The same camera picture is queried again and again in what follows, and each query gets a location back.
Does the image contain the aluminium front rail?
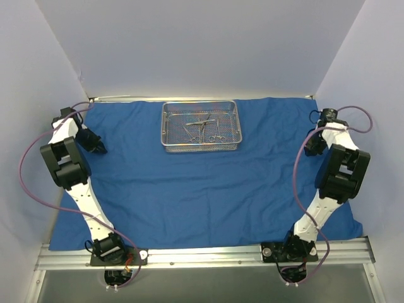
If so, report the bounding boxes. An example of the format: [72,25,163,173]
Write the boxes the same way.
[35,237,376,271]

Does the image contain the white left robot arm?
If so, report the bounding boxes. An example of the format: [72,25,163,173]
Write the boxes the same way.
[40,107,128,264]

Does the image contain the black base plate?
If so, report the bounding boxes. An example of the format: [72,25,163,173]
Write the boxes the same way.
[261,241,319,263]
[90,247,148,266]

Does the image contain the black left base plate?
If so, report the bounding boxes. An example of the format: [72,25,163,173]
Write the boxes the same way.
[90,247,148,266]

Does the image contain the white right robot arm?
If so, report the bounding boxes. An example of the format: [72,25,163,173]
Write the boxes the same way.
[280,108,371,261]

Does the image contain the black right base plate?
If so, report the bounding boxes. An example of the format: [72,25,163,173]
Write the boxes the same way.
[261,241,319,263]

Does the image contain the steel surgical clamp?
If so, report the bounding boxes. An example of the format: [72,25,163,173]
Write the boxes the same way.
[208,119,225,143]

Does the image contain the steel mesh instrument tray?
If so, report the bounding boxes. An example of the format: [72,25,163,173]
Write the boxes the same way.
[161,100,242,153]

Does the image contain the blue surgical cloth wrap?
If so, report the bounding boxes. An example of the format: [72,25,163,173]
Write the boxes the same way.
[47,97,364,252]

